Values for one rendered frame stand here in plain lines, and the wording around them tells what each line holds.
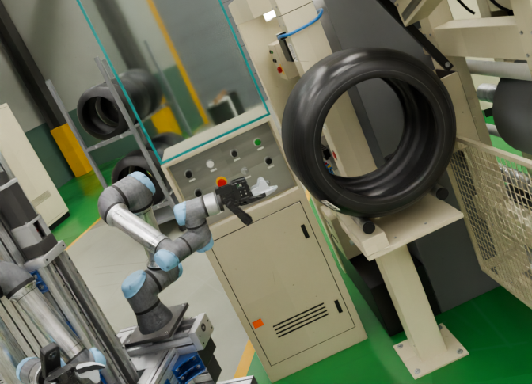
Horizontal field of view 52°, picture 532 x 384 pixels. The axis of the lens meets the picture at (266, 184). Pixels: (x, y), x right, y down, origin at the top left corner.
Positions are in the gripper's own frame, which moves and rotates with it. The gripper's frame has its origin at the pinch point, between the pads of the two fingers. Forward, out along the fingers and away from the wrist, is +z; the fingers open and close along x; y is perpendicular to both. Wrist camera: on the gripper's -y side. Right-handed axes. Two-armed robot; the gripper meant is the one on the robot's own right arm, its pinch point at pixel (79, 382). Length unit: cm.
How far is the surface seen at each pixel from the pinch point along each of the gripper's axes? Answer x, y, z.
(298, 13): -122, -75, 7
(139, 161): -259, -13, -341
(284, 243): -128, 21, -45
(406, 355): -142, 87, -6
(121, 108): -251, -69, -324
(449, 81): -155, -33, 41
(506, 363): -148, 87, 39
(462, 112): -158, -19, 42
